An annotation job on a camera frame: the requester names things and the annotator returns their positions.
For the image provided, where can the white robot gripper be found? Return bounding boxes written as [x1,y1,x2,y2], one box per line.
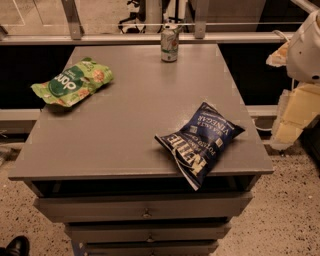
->
[266,10,320,144]

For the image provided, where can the blue Kettle chip bag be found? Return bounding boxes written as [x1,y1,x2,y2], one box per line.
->
[155,102,245,191]

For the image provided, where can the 7up soda can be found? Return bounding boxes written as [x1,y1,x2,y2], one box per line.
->
[160,24,179,62]

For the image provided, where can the green chip bag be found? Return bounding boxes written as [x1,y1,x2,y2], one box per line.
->
[31,58,113,107]

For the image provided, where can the top grey drawer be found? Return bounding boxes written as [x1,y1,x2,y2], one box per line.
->
[34,192,253,223]

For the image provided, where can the grey drawer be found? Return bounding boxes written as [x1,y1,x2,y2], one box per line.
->
[84,240,218,256]
[34,192,253,223]
[66,221,231,243]

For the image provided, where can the black office chair base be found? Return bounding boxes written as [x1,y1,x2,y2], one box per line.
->
[118,0,146,34]

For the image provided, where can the middle grey drawer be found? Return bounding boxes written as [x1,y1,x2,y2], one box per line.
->
[66,221,231,243]

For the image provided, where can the grey drawer cabinet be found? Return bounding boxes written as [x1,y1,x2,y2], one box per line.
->
[8,43,275,256]

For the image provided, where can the bottom grey drawer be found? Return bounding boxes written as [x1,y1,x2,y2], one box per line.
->
[84,240,218,256]

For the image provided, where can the black shoe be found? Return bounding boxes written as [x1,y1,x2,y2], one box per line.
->
[0,236,30,256]

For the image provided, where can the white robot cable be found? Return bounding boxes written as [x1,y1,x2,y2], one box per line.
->
[272,29,290,42]

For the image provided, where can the metal railing frame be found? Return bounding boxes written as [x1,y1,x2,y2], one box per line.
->
[0,0,320,46]

